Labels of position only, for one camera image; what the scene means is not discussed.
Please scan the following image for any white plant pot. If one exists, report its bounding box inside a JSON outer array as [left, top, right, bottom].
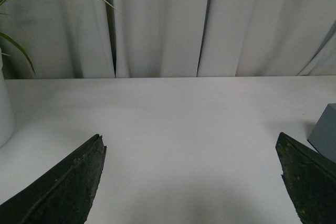
[[0, 56, 16, 147]]

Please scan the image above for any white curtain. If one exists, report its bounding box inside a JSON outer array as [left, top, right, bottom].
[[0, 0, 336, 79]]

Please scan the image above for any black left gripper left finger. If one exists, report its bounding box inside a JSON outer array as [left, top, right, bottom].
[[1, 134, 107, 223]]

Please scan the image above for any gray cube base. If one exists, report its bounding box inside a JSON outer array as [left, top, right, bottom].
[[308, 103, 336, 163]]

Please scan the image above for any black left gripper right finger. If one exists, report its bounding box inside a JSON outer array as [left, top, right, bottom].
[[276, 132, 335, 223]]

